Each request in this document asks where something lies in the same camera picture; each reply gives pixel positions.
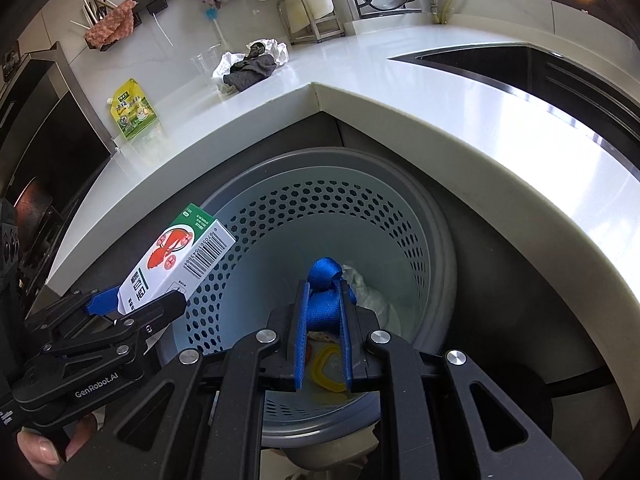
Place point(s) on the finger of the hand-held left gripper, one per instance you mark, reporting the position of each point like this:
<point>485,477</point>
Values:
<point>150,317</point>
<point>102,300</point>

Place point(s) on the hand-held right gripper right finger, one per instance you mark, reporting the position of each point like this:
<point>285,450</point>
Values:
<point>346,345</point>

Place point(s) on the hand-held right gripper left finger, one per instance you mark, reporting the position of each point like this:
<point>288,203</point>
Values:
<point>300,345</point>

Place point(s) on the yellow plastic lid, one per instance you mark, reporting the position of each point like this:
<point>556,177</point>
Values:
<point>316,367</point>

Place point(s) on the white red green carton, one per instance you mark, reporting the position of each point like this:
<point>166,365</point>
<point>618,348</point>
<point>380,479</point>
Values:
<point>170,255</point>

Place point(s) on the grey perforated trash bin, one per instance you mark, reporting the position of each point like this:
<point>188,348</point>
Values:
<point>300,210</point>

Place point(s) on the person's left hand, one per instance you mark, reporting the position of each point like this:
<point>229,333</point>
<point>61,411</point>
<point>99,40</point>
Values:
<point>40,452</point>

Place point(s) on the black stove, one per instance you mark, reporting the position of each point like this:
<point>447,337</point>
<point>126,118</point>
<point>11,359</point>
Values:
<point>60,240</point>

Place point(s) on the black wok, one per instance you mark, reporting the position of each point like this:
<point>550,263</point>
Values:
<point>32,200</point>

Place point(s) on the black range hood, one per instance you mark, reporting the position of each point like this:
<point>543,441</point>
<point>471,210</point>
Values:
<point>50,125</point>

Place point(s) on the yellow green spout pouch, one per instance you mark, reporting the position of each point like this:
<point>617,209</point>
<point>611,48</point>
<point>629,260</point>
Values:
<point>132,110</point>

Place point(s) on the clear plastic cup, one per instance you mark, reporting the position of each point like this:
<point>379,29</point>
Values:
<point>205,67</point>

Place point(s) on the white crumpled tissue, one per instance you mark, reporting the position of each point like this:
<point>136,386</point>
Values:
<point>227,65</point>

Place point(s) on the dark grey cloth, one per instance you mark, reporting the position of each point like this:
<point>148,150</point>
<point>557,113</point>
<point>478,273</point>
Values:
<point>250,72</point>

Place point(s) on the pink dish cloth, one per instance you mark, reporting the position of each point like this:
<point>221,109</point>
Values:
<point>110,25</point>

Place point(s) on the dark crumpled wrapper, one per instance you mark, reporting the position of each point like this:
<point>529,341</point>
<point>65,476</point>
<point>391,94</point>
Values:
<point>256,50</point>

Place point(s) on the kitchen utensil bundle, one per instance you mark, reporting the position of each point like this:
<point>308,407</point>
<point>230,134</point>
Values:
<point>95,7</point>

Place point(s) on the white crumpled paper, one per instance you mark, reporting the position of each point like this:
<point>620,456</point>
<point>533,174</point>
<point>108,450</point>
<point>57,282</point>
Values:
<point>276,52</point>

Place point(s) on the metal cutting board rack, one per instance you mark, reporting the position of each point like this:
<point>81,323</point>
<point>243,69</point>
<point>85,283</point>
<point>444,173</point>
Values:
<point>320,35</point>

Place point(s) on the small yellowish cutting board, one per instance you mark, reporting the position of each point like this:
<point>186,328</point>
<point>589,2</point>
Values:
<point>299,15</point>

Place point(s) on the steel kitchen sink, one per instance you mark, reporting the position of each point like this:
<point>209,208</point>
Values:
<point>550,80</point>

